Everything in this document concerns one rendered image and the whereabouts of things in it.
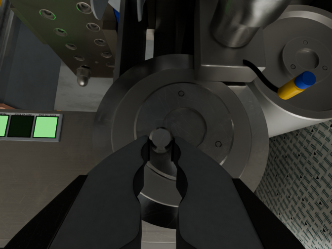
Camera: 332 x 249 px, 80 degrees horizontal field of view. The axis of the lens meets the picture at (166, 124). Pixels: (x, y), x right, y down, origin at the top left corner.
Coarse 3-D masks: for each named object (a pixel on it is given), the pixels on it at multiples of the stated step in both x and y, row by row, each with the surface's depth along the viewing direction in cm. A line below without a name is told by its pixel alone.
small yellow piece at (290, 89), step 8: (248, 64) 14; (256, 72) 14; (304, 72) 11; (264, 80) 13; (296, 80) 11; (304, 80) 10; (312, 80) 10; (272, 88) 13; (280, 88) 12; (288, 88) 12; (296, 88) 11; (304, 88) 11; (280, 96) 12; (288, 96) 12
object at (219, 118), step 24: (168, 96) 15; (192, 96) 15; (216, 96) 15; (144, 120) 15; (168, 120) 15; (192, 120) 15; (216, 120) 15; (192, 144) 15; (216, 144) 14; (168, 168) 14
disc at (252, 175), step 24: (144, 72) 18; (120, 96) 17; (240, 96) 17; (96, 120) 17; (264, 120) 17; (96, 144) 16; (264, 144) 17; (264, 168) 16; (144, 216) 15; (168, 216) 15
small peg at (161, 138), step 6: (156, 132) 12; (162, 132) 12; (168, 132) 12; (150, 138) 12; (156, 138) 12; (162, 138) 12; (168, 138) 12; (156, 144) 12; (162, 144) 12; (168, 144) 12; (156, 150) 12; (162, 150) 12
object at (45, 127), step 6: (42, 120) 49; (48, 120) 49; (54, 120) 49; (36, 126) 49; (42, 126) 49; (48, 126) 49; (54, 126) 49; (36, 132) 49; (42, 132) 49; (48, 132) 49; (54, 132) 49
